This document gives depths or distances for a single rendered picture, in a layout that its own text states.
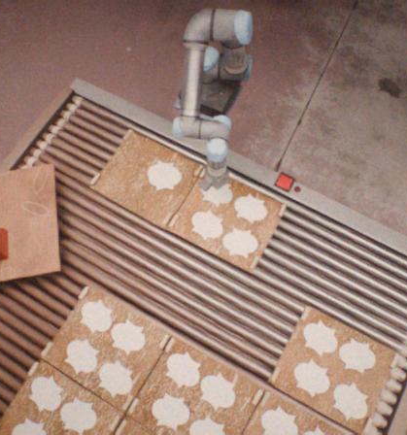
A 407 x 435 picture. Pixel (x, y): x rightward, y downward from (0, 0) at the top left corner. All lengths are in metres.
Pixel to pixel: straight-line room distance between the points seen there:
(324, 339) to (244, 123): 1.89
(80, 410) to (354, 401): 1.05
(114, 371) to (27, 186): 0.87
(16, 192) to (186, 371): 1.05
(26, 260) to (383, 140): 2.54
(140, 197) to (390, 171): 1.92
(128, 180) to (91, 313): 0.62
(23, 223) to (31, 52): 2.26
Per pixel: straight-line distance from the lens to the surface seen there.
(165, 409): 1.85
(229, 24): 1.71
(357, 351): 1.92
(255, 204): 2.00
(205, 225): 1.96
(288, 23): 3.99
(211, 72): 2.12
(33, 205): 2.05
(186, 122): 1.74
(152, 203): 2.03
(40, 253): 1.96
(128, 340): 1.88
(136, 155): 2.15
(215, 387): 1.84
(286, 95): 3.50
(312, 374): 1.87
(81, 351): 1.92
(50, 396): 1.95
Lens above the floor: 2.78
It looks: 68 degrees down
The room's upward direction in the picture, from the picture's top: 4 degrees counter-clockwise
